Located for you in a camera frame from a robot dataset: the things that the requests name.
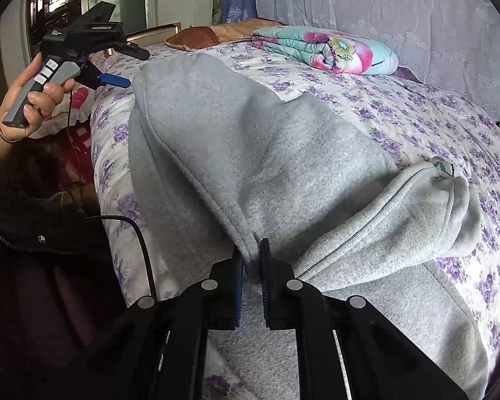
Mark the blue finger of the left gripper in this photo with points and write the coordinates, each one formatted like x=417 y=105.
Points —
x=114 y=80

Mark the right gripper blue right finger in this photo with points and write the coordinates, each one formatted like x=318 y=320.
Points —
x=266 y=276

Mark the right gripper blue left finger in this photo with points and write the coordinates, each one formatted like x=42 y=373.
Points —
x=238 y=284

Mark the grey sweat pants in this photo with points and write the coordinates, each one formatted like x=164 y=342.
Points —
x=220 y=162

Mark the person's left hand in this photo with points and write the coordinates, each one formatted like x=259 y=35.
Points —
x=36 y=92

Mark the red floral bedding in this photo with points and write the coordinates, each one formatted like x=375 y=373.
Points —
x=65 y=137

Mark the brown orange pillow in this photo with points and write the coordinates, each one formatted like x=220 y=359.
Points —
x=201 y=37

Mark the black jacket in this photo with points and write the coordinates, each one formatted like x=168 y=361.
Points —
x=65 y=330

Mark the purple floral bed quilt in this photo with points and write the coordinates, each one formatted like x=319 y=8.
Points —
x=411 y=122

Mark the folded teal pink floral blanket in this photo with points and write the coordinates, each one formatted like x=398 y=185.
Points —
x=326 y=49

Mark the white lace headboard cover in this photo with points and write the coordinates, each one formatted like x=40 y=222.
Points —
x=450 y=44

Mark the gold picture frame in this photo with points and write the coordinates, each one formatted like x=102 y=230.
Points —
x=154 y=35

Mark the window with white frame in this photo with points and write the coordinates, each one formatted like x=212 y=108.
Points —
x=58 y=0

